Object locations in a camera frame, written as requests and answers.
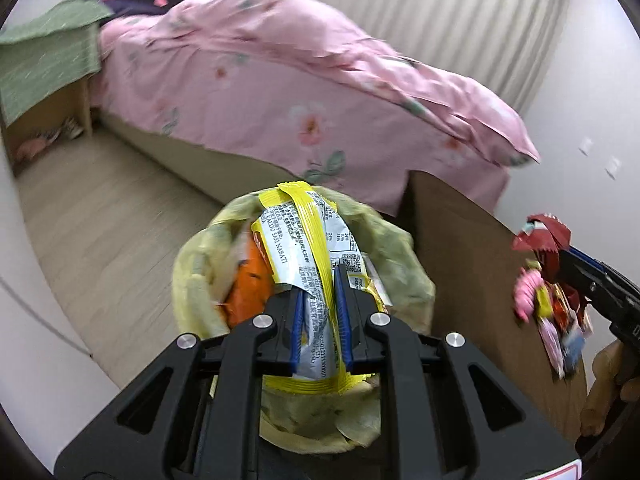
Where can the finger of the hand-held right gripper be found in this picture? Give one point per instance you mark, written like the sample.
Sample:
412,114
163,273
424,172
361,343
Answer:
585,260
582,282

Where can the white wall switch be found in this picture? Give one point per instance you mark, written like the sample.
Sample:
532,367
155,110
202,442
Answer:
613,167
585,146

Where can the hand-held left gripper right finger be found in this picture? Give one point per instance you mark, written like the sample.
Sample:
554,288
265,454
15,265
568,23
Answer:
344,330

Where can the green checked cloth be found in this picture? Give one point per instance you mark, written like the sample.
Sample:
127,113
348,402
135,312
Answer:
45,50

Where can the white pleated curtain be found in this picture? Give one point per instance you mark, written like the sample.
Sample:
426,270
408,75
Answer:
425,20

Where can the pink tissue packet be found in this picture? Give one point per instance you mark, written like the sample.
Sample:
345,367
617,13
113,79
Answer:
526,292

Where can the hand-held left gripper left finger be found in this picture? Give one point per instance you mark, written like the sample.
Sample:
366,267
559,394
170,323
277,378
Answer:
296,335

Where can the wooden nightstand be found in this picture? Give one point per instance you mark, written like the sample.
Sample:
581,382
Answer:
80,105

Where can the person's right hand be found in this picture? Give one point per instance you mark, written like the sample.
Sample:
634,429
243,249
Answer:
605,375

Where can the white shoe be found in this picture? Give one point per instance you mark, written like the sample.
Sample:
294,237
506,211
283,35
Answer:
67,131

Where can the orange snack packet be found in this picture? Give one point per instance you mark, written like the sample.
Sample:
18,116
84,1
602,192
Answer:
250,285

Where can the pink floral duvet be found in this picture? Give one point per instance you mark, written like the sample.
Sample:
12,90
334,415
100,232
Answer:
325,50

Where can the pink slipper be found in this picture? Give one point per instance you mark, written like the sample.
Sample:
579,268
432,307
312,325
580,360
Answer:
31,149

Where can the beige bed base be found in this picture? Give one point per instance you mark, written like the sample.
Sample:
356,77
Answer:
175,160

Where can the yellow and silver snack packet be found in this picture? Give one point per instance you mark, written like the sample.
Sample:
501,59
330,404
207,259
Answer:
320,240

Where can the cartoon print wrapper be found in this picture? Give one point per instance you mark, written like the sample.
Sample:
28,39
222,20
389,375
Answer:
565,345

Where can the pink floral bed sheet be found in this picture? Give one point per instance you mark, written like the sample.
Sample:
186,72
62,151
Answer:
250,110

